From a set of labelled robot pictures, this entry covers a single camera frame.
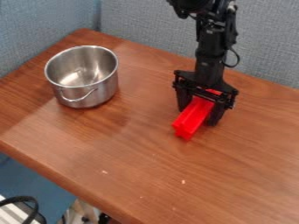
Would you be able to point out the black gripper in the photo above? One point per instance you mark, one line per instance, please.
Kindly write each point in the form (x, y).
(205, 82)

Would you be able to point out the white striped object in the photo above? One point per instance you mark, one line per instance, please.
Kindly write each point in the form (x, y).
(20, 210)

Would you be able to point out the red star-shaped block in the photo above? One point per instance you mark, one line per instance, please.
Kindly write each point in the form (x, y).
(193, 117)

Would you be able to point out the metal pot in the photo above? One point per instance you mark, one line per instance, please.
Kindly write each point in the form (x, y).
(83, 76)

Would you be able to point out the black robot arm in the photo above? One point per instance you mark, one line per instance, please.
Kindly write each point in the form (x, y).
(217, 36)

